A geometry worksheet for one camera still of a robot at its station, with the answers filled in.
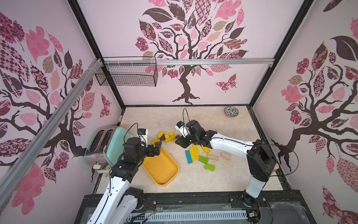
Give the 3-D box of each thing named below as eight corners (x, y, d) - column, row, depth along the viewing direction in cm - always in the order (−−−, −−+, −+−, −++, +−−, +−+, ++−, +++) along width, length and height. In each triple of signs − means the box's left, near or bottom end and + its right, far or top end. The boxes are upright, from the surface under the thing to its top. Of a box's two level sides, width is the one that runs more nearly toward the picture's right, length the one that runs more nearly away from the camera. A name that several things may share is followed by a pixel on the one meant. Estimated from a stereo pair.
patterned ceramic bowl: (225, 118, 114) (226, 115, 110) (223, 109, 120) (224, 106, 117) (238, 118, 114) (239, 115, 111) (235, 109, 120) (236, 106, 117)
